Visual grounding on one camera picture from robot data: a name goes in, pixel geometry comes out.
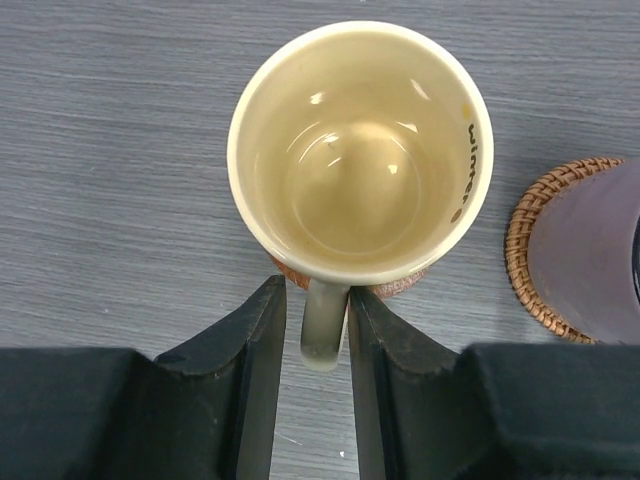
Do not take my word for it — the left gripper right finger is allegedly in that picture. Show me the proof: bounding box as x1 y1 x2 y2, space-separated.
348 287 460 479

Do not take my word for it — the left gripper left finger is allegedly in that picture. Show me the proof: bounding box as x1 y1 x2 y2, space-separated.
149 275 286 479

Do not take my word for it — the dark wooden coaster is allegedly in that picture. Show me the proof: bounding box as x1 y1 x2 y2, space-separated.
266 253 427 299

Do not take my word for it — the small woven rattan coaster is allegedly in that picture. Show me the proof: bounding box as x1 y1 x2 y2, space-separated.
503 157 624 344

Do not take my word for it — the purple transparent mug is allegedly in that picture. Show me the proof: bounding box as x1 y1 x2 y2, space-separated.
528 160 639 345

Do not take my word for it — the cream mug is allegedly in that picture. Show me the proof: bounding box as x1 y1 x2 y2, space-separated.
226 21 494 371

